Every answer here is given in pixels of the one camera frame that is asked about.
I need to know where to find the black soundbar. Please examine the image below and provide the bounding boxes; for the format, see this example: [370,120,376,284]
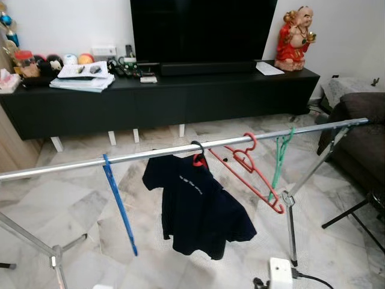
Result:
[158,61,258,76]

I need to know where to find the green plastic hanger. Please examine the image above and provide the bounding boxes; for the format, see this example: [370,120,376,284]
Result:
[269,127,297,203]

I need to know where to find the pink tissue box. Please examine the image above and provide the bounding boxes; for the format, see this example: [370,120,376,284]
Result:
[0,68,21,94]

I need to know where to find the white paper sheet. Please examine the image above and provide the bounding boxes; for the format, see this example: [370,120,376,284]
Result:
[255,61,286,76]

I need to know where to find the black TV console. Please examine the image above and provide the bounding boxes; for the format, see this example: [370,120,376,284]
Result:
[0,63,321,152]

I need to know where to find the black plush toy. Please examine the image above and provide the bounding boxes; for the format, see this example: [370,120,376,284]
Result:
[33,54,64,73]

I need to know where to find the brown sofa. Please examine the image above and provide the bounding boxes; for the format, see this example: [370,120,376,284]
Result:
[317,92,385,211]

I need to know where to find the red plastic hanger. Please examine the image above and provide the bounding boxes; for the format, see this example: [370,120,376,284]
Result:
[209,132,286,215]

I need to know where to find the black television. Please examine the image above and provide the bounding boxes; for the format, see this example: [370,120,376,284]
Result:
[130,0,279,66]

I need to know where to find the red lid jar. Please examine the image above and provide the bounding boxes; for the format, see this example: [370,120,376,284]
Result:
[14,51,40,79]

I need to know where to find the red laughing Buddha statue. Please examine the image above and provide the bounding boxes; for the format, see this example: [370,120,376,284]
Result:
[275,5,316,72]

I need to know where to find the steel clothes rack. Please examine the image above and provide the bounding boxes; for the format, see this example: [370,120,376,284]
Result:
[0,118,370,289]

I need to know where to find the stack of white papers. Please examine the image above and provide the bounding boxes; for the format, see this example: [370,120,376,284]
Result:
[49,60,116,93]

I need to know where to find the navy text T-shirt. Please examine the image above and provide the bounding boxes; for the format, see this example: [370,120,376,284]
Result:
[142,154,258,261]

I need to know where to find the lace covered side table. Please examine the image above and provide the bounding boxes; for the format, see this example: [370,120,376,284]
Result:
[321,76,380,110]

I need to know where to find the blue plastic hanger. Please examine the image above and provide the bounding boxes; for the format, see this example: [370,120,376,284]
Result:
[101,154,139,257]

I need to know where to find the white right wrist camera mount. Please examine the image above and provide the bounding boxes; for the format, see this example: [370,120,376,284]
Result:
[269,257,294,289]

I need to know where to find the red hanger with black hook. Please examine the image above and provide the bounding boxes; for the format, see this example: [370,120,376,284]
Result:
[190,141,209,169]

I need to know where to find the black metal stand legs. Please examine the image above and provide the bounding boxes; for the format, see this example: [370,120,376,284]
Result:
[321,191,385,253]

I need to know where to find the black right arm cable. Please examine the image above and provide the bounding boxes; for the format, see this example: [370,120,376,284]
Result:
[291,269,335,289]

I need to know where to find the white wall socket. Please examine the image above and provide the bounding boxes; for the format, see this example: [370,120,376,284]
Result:
[91,45,118,59]

